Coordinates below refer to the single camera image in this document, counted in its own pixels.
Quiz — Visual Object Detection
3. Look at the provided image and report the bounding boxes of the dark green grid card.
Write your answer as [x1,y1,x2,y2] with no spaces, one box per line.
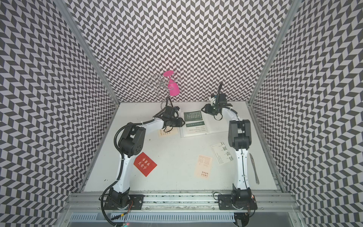
[183,110,203,122]

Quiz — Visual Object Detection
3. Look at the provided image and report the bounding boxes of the white photo album bicycle cover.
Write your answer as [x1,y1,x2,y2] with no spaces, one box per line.
[179,109,236,139]

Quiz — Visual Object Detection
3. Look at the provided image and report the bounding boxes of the green white text card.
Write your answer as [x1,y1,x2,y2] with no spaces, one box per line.
[184,121,208,136]

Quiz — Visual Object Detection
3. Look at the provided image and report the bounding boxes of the white calligraphy card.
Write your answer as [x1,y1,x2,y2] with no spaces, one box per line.
[211,142,233,166]

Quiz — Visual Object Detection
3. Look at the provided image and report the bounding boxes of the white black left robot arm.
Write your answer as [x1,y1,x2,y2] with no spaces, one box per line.
[99,97,185,210]

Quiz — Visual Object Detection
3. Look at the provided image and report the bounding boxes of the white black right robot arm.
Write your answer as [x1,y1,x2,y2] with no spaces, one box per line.
[201,82,252,209]

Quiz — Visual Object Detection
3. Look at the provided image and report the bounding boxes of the beige calendar card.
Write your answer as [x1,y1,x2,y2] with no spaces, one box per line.
[158,127,179,138]

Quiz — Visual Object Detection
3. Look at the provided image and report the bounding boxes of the pink plastic cup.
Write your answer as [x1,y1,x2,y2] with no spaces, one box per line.
[163,71,180,96]

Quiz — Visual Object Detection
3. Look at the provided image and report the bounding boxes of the pale pink card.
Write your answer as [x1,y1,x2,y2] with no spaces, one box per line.
[194,155,213,179]

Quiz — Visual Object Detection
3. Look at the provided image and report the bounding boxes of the red square card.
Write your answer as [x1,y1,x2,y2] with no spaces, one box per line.
[134,152,157,177]

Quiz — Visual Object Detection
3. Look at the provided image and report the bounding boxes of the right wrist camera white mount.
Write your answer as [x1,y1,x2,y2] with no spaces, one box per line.
[209,95,219,105]

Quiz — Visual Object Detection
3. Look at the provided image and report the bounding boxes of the chrome wire cup stand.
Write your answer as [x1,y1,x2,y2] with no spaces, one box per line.
[142,72,180,115]

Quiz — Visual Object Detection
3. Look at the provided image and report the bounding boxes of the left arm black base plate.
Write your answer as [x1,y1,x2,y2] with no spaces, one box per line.
[104,194,145,210]

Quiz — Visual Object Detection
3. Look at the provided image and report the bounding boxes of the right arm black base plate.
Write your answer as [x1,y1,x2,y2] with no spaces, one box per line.
[217,194,258,211]

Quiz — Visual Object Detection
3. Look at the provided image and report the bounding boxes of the aluminium front rail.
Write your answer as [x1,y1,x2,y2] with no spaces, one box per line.
[60,190,301,213]

